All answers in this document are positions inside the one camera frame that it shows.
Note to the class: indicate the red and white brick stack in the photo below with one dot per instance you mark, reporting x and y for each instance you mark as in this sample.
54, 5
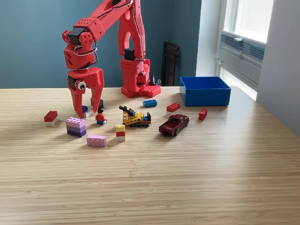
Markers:
173, 108
51, 118

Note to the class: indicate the dark red toy car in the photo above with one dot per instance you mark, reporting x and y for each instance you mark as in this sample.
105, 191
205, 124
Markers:
173, 125

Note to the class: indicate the black chair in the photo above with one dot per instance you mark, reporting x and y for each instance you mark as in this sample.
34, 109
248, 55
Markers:
170, 61

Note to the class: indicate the flat blue building brick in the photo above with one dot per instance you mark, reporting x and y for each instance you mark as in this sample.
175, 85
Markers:
150, 103

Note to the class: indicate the pink building brick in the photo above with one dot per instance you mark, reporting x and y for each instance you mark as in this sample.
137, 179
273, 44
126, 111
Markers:
96, 141

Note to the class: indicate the small yellow toy digger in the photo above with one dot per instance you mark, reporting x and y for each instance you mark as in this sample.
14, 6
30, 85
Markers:
136, 119

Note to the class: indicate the toy figure red shirt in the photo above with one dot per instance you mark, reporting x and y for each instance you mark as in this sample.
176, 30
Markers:
100, 118

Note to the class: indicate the grey window vent grille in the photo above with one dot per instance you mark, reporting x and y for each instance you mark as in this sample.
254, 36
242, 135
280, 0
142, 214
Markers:
248, 48

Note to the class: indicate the small red building brick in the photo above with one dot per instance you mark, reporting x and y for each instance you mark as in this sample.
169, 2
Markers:
202, 114

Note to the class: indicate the yellow red white brick stack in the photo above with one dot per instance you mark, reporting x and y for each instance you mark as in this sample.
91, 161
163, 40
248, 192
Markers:
120, 133

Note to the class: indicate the black building brick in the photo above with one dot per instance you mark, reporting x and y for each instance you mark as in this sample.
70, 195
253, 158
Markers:
101, 103

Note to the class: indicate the pink and purple brick stack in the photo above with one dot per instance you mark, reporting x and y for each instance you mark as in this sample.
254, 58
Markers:
76, 127

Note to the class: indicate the blue plastic bin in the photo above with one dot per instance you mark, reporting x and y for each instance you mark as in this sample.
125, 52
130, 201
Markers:
206, 98

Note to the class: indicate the blue and white brick stack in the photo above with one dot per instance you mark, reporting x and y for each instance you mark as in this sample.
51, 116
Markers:
86, 114

